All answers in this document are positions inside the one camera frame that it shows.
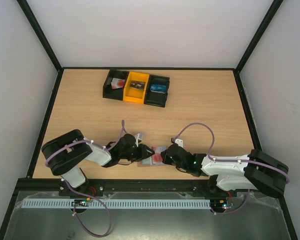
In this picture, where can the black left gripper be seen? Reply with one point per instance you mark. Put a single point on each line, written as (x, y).
(143, 152)

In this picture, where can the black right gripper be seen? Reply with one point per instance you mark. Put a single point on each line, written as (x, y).
(170, 156)

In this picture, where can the red white credit card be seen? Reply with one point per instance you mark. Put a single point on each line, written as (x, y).
(117, 83)

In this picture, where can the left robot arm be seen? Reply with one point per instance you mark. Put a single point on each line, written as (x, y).
(64, 153)

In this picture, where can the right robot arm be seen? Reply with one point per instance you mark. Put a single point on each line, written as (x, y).
(254, 171)

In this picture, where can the blue VIP card in bin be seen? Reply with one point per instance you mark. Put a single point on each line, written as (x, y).
(158, 88)

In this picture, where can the grey VIP card in bin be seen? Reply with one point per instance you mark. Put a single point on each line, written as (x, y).
(139, 85)

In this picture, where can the red white card in bin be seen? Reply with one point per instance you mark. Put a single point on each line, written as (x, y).
(115, 85)

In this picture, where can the black right bin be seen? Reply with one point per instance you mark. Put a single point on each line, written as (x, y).
(156, 93)

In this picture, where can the black bin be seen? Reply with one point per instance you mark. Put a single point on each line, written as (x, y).
(156, 93)
(113, 87)

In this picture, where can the yellow middle bin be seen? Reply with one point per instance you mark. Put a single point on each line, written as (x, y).
(134, 95)

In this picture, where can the black left bin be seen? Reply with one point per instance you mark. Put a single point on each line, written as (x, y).
(113, 87)

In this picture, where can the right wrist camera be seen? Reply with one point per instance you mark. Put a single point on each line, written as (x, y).
(177, 141)

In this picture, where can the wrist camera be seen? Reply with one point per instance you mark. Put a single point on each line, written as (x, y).
(138, 138)
(177, 141)

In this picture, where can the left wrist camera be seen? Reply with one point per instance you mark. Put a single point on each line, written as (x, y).
(138, 138)

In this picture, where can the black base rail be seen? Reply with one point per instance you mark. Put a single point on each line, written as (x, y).
(197, 188)

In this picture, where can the light blue slotted cable duct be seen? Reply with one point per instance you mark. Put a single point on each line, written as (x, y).
(53, 203)

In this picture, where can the black enclosure frame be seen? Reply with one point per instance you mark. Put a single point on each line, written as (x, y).
(27, 11)

